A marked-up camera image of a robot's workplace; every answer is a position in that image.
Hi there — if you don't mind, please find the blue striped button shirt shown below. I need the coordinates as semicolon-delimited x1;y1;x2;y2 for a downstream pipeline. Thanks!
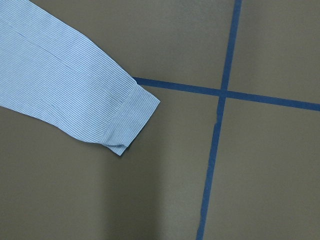
0;0;160;155

